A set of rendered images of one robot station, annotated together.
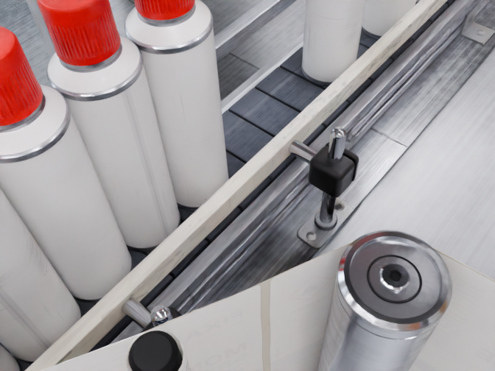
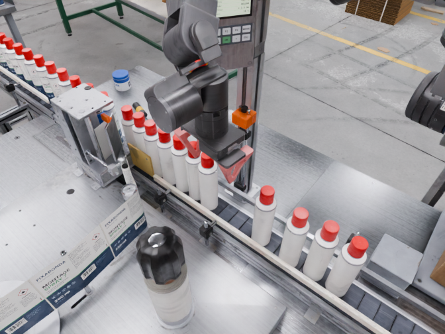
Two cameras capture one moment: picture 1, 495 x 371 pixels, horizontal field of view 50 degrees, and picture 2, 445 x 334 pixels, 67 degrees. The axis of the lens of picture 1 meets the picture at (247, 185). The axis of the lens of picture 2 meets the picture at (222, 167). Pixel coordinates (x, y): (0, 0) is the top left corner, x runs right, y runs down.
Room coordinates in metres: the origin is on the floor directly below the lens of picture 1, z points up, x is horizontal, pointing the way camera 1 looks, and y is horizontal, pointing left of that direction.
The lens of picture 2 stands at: (0.27, -0.57, 1.67)
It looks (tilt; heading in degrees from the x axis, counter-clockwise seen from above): 46 degrees down; 87
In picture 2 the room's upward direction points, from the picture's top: straight up
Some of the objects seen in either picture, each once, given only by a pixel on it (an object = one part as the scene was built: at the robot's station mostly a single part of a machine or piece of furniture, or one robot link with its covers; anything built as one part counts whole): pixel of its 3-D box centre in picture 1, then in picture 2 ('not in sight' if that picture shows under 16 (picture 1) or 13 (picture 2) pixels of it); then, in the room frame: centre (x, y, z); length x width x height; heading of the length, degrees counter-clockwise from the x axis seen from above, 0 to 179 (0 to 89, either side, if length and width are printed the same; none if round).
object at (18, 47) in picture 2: not in sight; (28, 69); (-0.43, 0.68, 0.98); 0.05 x 0.05 x 0.20
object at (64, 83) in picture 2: not in sight; (71, 95); (-0.21, 0.48, 0.98); 0.05 x 0.05 x 0.20
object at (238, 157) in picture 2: not in sight; (226, 160); (0.30, -0.15, 1.25); 0.07 x 0.07 x 0.09; 41
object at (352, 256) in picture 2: not in sight; (346, 267); (0.57, -0.23, 0.98); 0.05 x 0.05 x 0.20
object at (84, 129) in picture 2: not in sight; (96, 136); (-0.06, 0.22, 1.01); 0.14 x 0.13 x 0.26; 137
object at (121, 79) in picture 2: not in sight; (121, 80); (-0.10, 0.77, 0.86); 0.07 x 0.07 x 0.07
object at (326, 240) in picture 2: not in sight; (321, 251); (0.52, -0.19, 0.98); 0.05 x 0.05 x 0.20
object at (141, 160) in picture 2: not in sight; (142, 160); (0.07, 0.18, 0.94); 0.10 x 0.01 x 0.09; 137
